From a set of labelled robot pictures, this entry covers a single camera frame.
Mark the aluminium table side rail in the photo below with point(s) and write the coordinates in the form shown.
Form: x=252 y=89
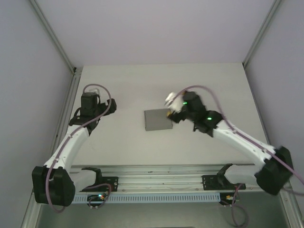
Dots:
x=254 y=95
x=70 y=95

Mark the small circuit board with LED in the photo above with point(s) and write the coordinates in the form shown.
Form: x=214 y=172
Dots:
x=228 y=197
x=99 y=196

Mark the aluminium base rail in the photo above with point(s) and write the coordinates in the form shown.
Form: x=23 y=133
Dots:
x=154 y=178

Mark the grey metal lower frame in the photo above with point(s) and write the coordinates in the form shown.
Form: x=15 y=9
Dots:
x=154 y=216

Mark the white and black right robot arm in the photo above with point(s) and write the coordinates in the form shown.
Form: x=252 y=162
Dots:
x=273 y=178

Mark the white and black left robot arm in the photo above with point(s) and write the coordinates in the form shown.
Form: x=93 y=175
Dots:
x=61 y=187

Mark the aluminium frame post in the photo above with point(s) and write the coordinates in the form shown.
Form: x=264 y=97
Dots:
x=262 y=31
x=57 y=39

